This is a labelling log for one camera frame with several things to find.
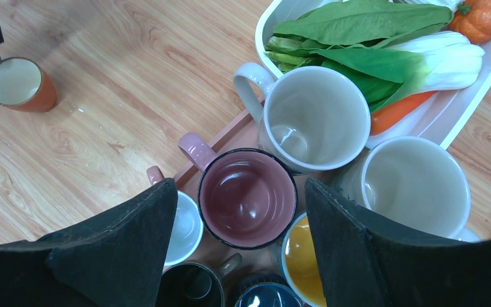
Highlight small orange pumpkin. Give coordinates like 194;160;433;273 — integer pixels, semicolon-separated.
448;0;491;45

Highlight white bok choy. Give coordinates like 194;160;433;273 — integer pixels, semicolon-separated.
370;31;486;112

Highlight tall white floral mug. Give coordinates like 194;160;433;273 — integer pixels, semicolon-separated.
330;136;471;240

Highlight pink upside-down mug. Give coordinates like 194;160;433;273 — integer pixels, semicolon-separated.
178;132;298;250

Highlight orange small mug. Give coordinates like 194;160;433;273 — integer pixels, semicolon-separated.
0;57;58;113

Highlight green leafy vegetable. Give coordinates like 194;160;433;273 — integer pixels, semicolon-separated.
264;0;455;113

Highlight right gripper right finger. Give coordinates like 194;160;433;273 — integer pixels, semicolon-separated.
304;178;491;306

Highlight blue butterfly mug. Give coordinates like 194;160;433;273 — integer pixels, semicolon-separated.
269;212;327;306

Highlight small pink dotted mug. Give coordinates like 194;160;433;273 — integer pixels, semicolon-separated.
164;190;204;266

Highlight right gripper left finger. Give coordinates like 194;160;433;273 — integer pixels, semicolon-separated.
0;178;178;306

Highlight white vegetable bin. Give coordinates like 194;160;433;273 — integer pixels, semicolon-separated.
254;0;491;149

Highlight orange carrot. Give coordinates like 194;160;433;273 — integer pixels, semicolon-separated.
370;91;437;136

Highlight dark blue round mug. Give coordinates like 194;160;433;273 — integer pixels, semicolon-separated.
226;271;304;307

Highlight small brown mug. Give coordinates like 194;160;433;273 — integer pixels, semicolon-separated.
155;253;242;306

